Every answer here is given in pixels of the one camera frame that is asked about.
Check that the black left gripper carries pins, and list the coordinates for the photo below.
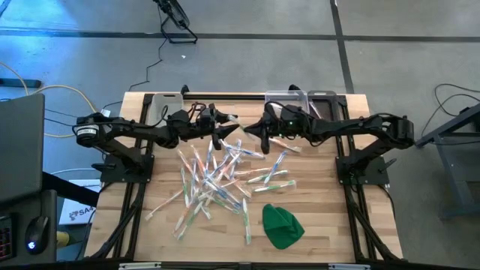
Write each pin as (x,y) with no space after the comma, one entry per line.
(206,123)

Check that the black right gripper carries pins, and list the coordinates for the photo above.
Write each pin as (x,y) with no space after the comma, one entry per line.
(275,122)

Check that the orange toothbrush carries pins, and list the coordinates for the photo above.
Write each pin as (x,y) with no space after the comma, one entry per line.
(317,110)
(288,146)
(251,171)
(165,204)
(185,163)
(230,167)
(198,161)
(182,219)
(242,190)

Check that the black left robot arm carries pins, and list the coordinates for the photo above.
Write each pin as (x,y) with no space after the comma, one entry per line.
(131,129)

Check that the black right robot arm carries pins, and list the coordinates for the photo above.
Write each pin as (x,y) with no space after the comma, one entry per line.
(356,125)

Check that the clear plastic bin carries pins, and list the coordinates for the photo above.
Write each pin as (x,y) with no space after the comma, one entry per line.
(288,97)

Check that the frosted white plastic bin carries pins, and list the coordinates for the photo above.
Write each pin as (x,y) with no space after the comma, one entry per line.
(168,105)

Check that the smoky grey plastic bin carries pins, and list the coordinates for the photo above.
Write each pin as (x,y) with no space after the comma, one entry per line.
(326,105)

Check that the green cloth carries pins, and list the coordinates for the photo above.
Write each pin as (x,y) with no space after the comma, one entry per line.
(281,228)

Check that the black diagonal stand bar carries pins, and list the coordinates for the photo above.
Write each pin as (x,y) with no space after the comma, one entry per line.
(71,189)

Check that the white printed cardboard box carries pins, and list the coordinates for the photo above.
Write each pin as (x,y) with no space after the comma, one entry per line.
(75,215)

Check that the grey metal table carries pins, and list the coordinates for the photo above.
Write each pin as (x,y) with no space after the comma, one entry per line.
(450,176)

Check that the yellow plug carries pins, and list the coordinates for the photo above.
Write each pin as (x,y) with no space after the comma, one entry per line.
(63,240)

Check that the dark grey monitor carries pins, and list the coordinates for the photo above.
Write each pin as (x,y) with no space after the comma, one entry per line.
(20,150)

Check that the black floor bar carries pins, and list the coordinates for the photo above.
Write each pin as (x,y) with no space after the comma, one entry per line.
(18,83)

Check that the black computer mouse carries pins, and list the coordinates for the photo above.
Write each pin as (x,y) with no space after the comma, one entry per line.
(37,232)

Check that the dark operator desk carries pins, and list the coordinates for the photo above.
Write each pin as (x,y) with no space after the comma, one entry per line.
(15,204)

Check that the backlit keyboard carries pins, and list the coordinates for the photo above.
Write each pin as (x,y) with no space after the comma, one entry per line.
(5,240)

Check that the black frame clamp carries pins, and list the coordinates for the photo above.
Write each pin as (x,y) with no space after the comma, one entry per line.
(184,90)
(293,88)

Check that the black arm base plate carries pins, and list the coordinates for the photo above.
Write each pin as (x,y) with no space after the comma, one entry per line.
(110,177)
(378,177)

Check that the black table frame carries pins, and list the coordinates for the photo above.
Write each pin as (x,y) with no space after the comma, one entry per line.
(133,225)

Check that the silver bracket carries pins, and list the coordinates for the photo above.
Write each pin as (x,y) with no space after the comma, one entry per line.
(138,266)
(348,267)

